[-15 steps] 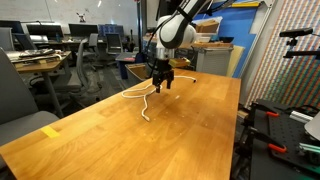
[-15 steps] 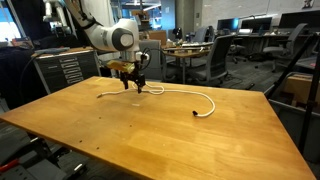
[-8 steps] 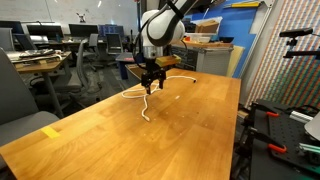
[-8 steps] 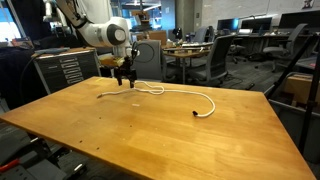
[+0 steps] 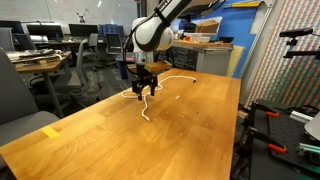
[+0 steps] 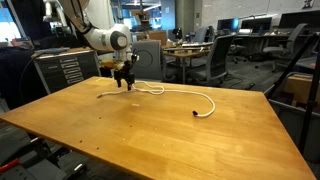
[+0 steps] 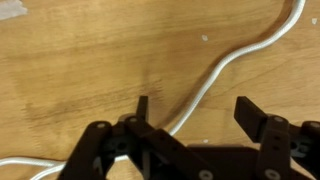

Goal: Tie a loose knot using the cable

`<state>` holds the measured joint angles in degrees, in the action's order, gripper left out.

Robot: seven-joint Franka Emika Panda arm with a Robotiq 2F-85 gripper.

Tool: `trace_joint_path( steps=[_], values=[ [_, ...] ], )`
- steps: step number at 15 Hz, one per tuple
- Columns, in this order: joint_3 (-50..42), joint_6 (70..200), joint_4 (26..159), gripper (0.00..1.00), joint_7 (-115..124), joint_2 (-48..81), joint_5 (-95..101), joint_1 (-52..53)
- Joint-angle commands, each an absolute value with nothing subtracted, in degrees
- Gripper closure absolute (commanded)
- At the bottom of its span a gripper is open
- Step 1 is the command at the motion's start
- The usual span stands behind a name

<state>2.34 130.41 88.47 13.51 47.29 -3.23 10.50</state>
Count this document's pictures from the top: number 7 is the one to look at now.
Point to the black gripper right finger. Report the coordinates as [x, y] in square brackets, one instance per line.
[280, 142]

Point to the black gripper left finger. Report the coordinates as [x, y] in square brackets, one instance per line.
[156, 154]

